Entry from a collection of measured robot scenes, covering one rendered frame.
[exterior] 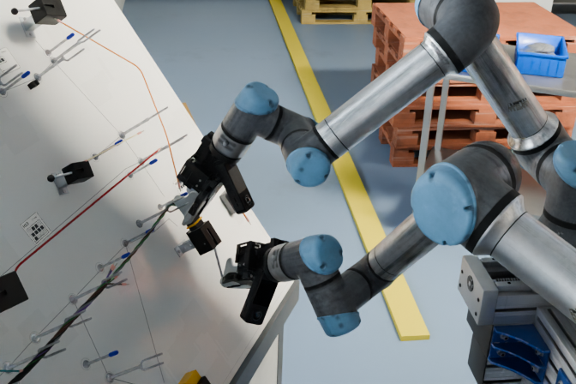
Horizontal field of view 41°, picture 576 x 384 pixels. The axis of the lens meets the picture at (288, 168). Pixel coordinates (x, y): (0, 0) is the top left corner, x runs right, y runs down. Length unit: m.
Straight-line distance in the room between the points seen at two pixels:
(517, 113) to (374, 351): 1.74
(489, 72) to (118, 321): 0.88
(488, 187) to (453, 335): 2.21
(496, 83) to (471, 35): 0.23
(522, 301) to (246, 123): 0.68
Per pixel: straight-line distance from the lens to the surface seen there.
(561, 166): 1.61
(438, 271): 3.72
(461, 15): 1.41
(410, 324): 3.32
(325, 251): 1.42
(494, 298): 1.66
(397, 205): 4.23
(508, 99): 1.63
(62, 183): 1.54
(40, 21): 1.64
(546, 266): 1.15
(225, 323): 1.77
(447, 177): 1.14
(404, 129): 4.52
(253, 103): 1.47
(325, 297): 1.44
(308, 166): 1.38
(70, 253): 1.52
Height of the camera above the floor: 2.03
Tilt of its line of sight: 27 degrees down
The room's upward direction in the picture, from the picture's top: 2 degrees clockwise
